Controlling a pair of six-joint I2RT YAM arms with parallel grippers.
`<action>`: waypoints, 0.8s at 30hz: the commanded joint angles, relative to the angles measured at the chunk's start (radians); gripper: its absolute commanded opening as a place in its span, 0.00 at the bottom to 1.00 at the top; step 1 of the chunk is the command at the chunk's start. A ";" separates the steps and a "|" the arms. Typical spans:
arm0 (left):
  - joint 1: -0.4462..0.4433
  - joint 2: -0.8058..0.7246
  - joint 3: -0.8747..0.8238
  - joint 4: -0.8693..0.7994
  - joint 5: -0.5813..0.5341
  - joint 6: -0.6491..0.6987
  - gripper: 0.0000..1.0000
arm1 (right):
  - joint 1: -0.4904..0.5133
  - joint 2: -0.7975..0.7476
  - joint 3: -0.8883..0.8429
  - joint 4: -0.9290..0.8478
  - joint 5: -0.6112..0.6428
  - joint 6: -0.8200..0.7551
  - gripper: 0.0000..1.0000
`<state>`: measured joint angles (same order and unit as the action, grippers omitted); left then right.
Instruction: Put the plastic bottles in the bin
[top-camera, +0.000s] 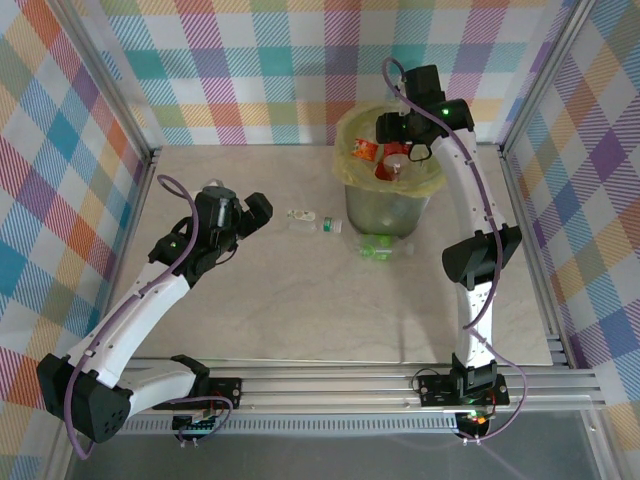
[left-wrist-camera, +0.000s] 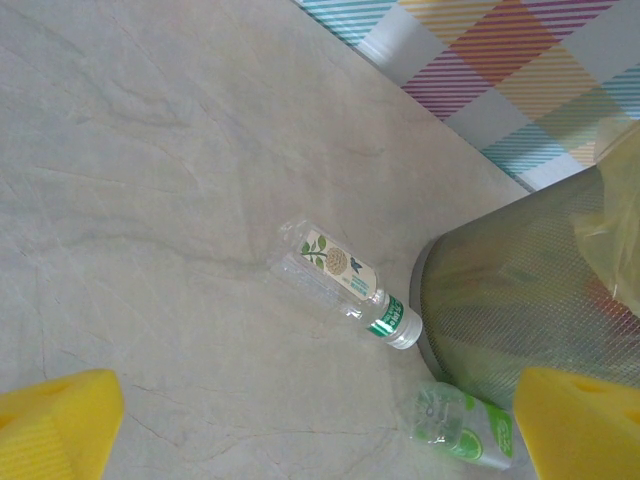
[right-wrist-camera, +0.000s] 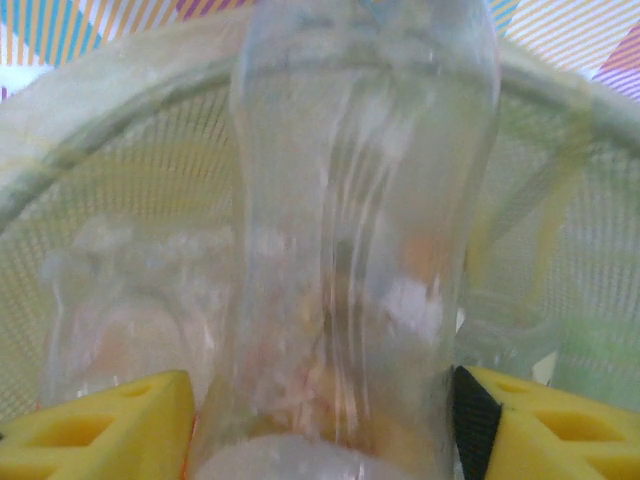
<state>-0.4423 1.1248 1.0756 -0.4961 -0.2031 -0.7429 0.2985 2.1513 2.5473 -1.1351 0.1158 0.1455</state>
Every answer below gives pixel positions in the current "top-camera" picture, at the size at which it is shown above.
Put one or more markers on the small bottle green white label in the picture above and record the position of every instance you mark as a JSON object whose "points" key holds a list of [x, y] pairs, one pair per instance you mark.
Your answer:
{"points": [[327, 225]]}

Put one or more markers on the orange connector circuit board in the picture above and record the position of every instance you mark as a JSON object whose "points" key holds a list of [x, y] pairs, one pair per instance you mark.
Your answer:
{"points": [[475, 419]]}

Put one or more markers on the translucent grey waste bin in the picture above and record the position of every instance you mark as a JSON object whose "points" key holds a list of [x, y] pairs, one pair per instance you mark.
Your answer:
{"points": [[385, 210]]}

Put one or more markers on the green terminal circuit board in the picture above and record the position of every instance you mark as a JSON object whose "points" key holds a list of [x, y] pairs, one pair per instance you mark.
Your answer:
{"points": [[195, 426]]}

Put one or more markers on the plaid fabric backdrop panel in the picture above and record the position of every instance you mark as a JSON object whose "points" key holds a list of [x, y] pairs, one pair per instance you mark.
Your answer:
{"points": [[600, 200], [250, 75], [40, 150]]}

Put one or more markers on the aluminium frame post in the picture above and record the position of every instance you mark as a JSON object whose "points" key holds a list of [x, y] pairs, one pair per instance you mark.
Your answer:
{"points": [[102, 75], [544, 75]]}

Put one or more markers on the aluminium front frame beam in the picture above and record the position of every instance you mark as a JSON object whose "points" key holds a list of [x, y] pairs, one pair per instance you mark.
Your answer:
{"points": [[325, 392]]}

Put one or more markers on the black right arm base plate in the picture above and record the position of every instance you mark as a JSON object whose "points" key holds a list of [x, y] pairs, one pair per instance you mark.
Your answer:
{"points": [[435, 392]]}

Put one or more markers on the yellow plastic bin liner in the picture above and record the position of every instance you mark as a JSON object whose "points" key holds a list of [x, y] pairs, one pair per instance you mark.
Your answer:
{"points": [[345, 160]]}

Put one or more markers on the white green label crushed bottle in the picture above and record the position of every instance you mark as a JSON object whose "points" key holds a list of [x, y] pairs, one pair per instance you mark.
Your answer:
{"points": [[300, 216]]}

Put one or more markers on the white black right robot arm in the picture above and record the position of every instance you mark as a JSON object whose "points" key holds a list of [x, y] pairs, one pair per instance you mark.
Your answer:
{"points": [[475, 320]]}

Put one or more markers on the orange label orange cap bottle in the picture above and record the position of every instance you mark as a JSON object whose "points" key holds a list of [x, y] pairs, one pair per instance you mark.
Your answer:
{"points": [[365, 149]]}

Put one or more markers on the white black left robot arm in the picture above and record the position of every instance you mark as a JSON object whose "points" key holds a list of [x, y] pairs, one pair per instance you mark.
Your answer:
{"points": [[135, 310]]}

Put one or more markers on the green lime label clear bottle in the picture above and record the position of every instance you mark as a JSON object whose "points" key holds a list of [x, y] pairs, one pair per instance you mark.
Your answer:
{"points": [[377, 251]]}

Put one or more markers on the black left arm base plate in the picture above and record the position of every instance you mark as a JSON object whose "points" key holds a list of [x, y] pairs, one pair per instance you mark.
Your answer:
{"points": [[225, 390]]}

